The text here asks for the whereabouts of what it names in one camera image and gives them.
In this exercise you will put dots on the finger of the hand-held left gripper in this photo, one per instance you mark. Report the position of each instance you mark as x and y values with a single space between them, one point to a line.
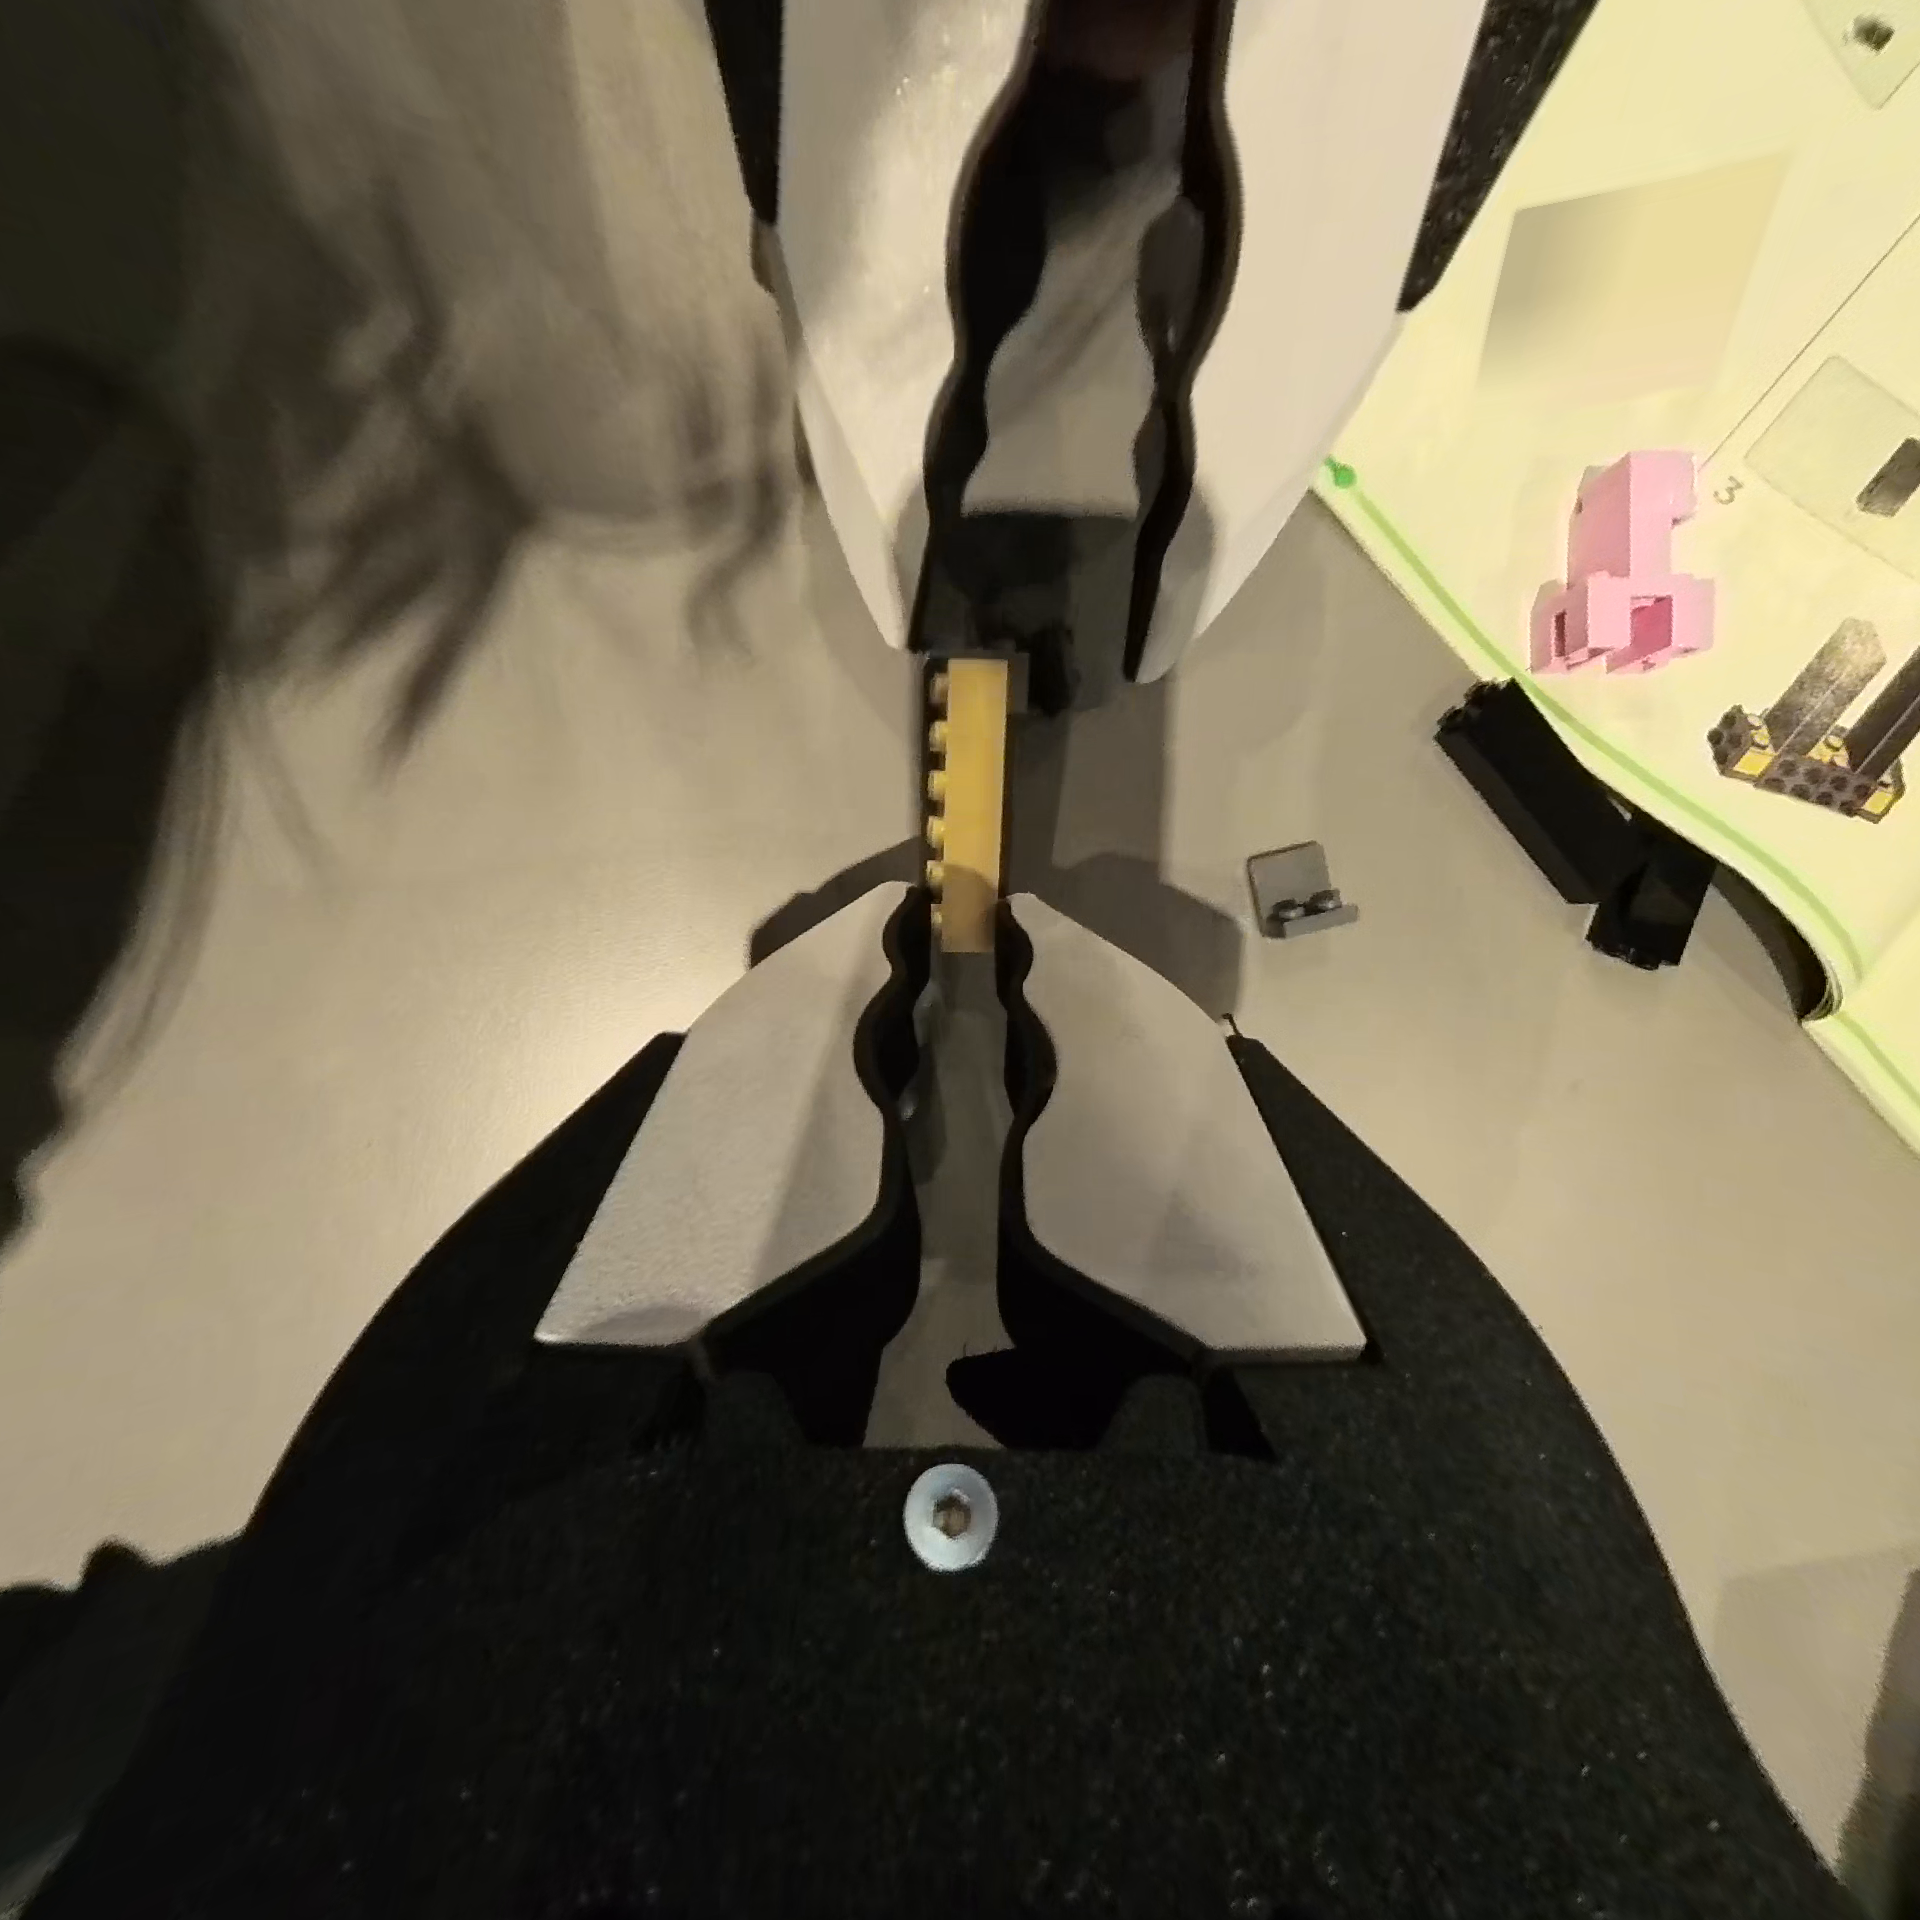
856 299
1306 299

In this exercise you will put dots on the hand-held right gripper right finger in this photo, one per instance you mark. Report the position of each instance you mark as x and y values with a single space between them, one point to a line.
1185 1171

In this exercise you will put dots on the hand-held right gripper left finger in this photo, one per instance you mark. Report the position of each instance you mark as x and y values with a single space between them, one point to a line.
733 1171

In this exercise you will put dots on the tan brick plate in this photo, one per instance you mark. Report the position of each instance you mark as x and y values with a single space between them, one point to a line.
982 780

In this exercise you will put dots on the grey desk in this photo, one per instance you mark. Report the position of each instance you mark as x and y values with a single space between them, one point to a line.
1424 1141

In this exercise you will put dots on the brick instruction booklet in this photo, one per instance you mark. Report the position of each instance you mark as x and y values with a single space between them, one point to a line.
1650 299

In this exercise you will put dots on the small grey brick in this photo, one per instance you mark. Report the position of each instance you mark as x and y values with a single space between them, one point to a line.
1298 887

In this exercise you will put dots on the pink brick assembly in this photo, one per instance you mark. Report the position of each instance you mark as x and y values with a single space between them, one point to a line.
1627 556

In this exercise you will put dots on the black brick assembly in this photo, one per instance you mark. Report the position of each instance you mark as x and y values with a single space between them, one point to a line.
1560 818

